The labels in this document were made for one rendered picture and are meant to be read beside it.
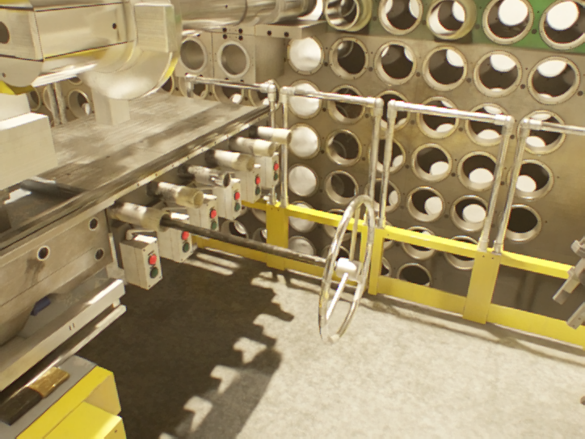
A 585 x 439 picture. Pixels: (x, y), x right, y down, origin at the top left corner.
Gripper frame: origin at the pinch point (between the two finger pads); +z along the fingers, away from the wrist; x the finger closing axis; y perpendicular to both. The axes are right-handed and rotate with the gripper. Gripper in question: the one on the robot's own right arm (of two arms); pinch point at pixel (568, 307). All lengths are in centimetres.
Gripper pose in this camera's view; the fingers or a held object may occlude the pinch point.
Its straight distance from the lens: 153.0
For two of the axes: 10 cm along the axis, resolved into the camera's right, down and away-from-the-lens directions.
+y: 8.8, 4.8, -0.2
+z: -4.4, 8.2, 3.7
